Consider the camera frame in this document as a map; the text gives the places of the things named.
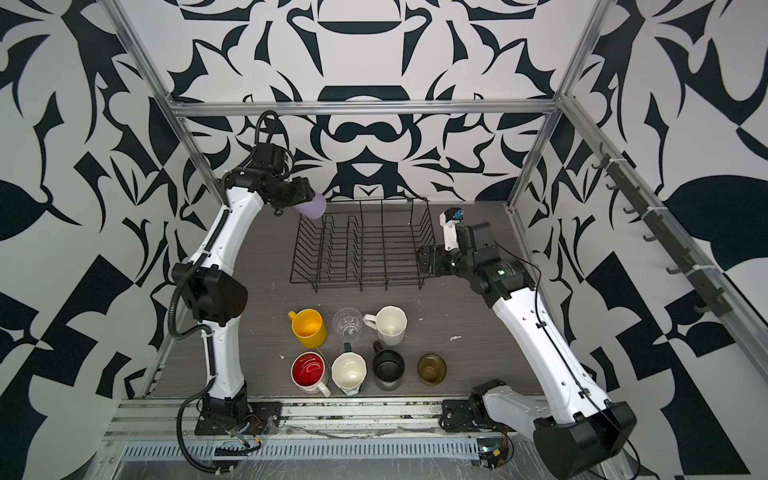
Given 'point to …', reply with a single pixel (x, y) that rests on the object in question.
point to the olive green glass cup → (431, 369)
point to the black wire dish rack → (363, 241)
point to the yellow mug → (308, 327)
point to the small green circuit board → (492, 452)
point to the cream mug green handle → (349, 371)
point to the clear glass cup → (347, 323)
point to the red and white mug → (307, 372)
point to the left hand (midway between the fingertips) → (301, 189)
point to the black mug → (388, 367)
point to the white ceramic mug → (390, 323)
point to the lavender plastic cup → (313, 209)
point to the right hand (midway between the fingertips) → (431, 248)
